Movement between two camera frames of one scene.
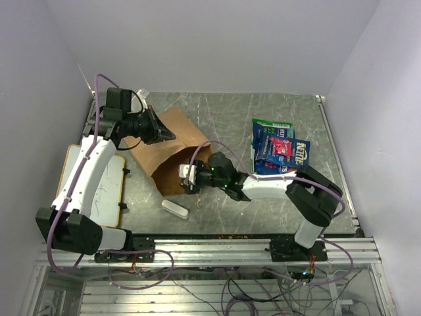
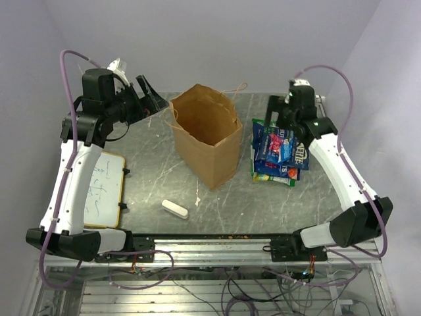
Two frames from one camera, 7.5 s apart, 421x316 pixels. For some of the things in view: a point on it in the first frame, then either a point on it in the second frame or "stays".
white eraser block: (175, 209) stays
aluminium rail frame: (350, 252) stays
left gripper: (158, 131) → (151, 103)
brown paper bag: (162, 159) → (208, 131)
